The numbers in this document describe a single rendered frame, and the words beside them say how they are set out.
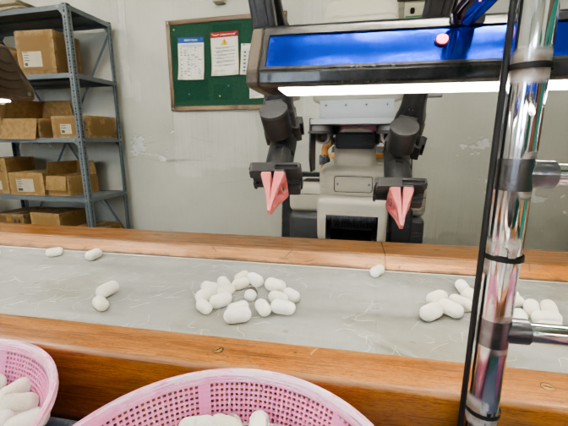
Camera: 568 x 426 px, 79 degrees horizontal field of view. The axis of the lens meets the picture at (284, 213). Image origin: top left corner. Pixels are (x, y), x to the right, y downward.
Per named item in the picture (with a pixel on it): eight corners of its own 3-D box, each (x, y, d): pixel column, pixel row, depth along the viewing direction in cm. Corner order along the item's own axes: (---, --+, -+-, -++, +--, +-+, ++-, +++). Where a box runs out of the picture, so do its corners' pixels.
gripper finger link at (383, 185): (417, 217, 63) (413, 179, 69) (377, 215, 64) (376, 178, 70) (411, 237, 69) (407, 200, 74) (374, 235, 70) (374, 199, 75)
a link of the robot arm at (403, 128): (425, 145, 82) (389, 137, 84) (438, 104, 72) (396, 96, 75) (413, 180, 75) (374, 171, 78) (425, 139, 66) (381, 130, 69)
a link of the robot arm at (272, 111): (303, 124, 81) (268, 130, 82) (296, 80, 72) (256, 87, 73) (305, 159, 73) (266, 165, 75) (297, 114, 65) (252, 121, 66)
